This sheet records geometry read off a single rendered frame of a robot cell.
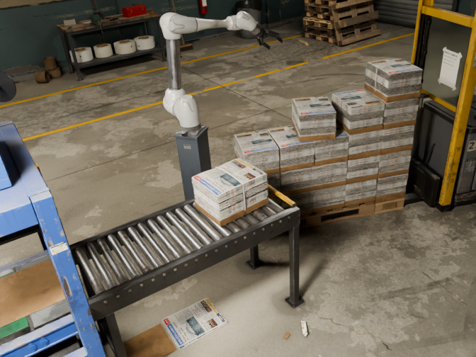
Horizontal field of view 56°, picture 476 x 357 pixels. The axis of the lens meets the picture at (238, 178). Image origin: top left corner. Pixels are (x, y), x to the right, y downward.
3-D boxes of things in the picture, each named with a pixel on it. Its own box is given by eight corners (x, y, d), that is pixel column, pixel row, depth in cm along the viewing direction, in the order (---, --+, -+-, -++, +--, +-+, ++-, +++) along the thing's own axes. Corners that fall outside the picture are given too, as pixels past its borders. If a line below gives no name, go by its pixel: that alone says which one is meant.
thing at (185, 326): (207, 297, 327) (207, 296, 326) (227, 321, 306) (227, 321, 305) (161, 320, 311) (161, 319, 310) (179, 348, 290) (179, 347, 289)
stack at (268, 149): (239, 214, 416) (232, 133, 373) (355, 193, 434) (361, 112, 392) (249, 239, 383) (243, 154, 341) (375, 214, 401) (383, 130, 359)
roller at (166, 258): (144, 227, 282) (142, 220, 279) (176, 267, 247) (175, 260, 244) (137, 229, 280) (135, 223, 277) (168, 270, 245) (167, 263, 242)
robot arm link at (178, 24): (197, 15, 308) (187, 13, 318) (173, 17, 298) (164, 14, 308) (197, 35, 314) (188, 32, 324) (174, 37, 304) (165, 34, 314)
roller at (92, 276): (83, 251, 265) (81, 244, 262) (108, 298, 230) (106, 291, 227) (74, 254, 263) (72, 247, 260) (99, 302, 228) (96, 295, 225)
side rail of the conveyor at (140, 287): (295, 220, 288) (295, 205, 282) (300, 224, 284) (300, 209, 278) (91, 315, 229) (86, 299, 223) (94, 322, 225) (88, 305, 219)
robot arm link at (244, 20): (259, 19, 340) (249, 20, 350) (245, 7, 330) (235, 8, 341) (253, 32, 339) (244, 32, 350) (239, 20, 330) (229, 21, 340)
